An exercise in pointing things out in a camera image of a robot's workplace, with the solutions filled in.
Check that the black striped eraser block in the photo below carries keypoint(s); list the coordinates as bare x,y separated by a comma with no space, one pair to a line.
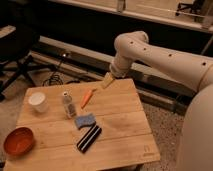
88,139

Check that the wooden table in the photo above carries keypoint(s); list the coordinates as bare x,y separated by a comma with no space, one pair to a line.
121,137

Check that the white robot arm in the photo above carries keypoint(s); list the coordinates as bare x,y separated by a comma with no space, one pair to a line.
195,152

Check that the orange carrot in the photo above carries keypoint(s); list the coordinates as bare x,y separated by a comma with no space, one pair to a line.
87,97

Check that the white cup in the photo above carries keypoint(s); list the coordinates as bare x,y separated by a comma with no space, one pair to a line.
38,102

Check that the orange ceramic bowl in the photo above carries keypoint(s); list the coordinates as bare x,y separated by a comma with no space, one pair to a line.
18,142

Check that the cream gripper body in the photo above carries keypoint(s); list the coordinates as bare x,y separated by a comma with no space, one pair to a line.
107,80

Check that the black office chair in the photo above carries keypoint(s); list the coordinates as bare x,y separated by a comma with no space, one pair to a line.
15,57

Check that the blue sponge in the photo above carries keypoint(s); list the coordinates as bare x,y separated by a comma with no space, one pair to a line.
85,121

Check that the clear plastic bottle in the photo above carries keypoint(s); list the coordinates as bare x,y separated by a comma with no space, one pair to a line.
68,104

